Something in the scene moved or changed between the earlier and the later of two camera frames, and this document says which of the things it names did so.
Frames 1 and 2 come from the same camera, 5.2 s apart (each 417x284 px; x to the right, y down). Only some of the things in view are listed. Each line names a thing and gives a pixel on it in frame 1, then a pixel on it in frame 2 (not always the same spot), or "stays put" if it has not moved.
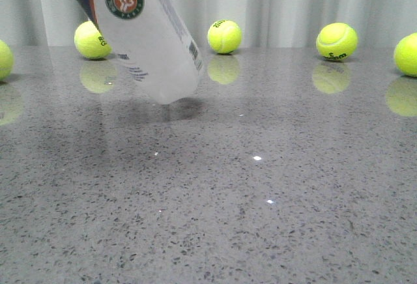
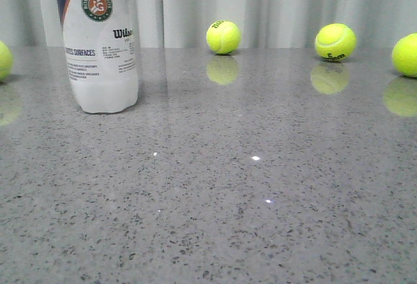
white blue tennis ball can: (141, 22) to (100, 20)
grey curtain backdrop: (269, 8) stays put
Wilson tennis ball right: (337, 41) stays put
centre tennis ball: (224, 36) stays put
